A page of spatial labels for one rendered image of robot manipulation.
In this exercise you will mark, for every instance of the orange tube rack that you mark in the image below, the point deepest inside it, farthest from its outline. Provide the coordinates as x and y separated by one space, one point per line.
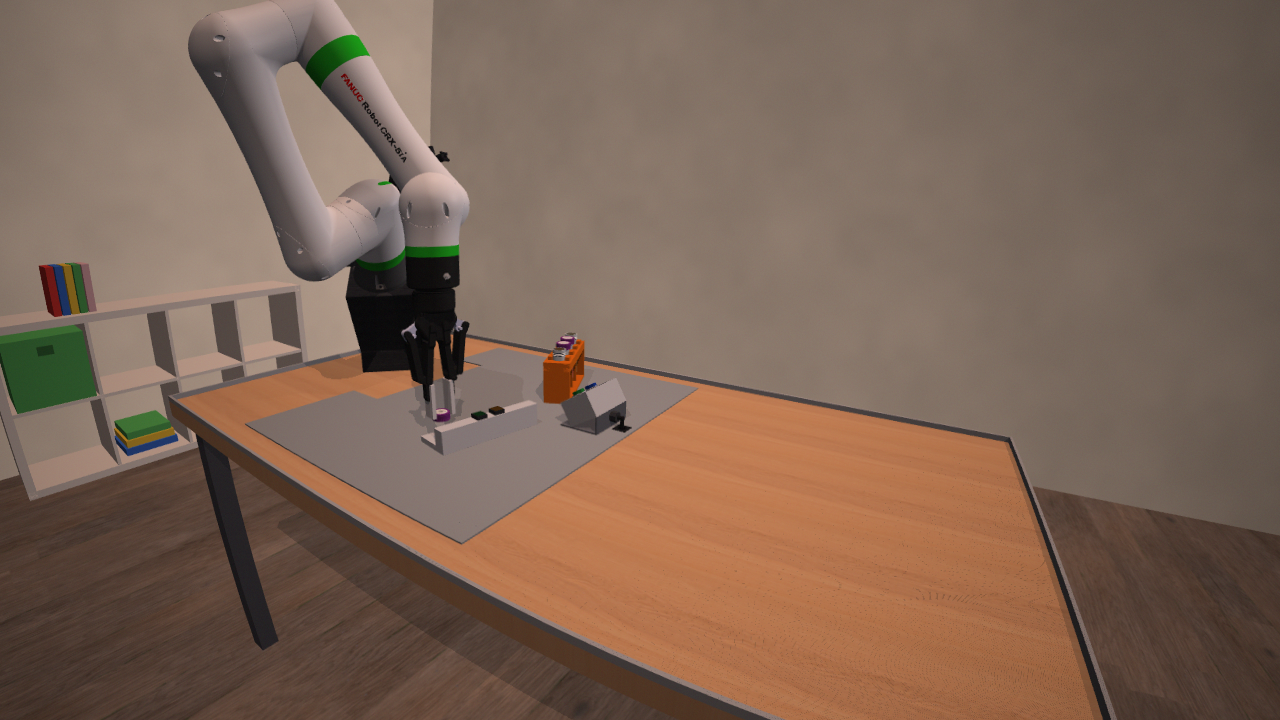
560 378

